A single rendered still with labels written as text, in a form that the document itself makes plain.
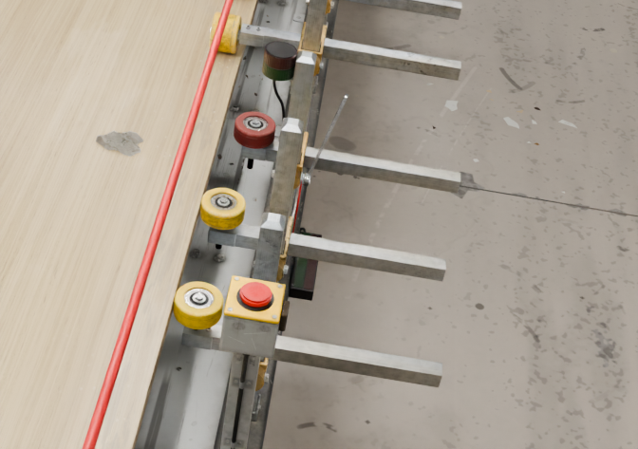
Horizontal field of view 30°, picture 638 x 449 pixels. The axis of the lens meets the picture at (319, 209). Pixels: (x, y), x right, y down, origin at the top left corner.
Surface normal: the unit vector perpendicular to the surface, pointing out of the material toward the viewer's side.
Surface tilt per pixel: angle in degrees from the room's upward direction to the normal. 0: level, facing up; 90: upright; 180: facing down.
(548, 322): 0
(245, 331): 90
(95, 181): 0
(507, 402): 0
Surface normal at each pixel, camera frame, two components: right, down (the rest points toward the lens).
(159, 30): 0.14, -0.76
